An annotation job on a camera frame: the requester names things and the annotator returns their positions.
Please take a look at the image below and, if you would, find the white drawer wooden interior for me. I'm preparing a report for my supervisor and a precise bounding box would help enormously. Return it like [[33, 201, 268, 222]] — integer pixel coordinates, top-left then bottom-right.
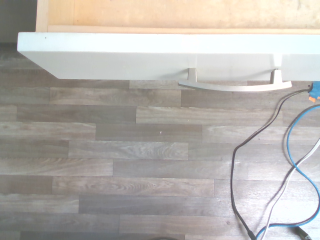
[[16, 0, 320, 82]]

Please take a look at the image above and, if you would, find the blue floor cable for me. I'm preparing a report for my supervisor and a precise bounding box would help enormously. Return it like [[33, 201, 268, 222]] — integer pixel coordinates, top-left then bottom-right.
[[256, 104, 320, 240]]

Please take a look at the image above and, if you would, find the silver curved drawer handle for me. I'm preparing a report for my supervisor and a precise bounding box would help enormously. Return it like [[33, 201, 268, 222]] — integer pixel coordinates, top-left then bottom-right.
[[177, 67, 293, 93]]

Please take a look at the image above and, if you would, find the white floor cable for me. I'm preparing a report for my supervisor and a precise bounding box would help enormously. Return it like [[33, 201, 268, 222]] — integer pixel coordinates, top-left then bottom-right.
[[262, 139, 320, 240]]

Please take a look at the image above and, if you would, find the thin black floor cable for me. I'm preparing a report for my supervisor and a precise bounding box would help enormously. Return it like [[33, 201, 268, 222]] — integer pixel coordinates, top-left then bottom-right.
[[231, 86, 313, 240]]

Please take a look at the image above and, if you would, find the blue tape cable cover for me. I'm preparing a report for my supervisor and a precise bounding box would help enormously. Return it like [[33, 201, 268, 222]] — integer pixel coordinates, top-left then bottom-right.
[[308, 81, 320, 102]]

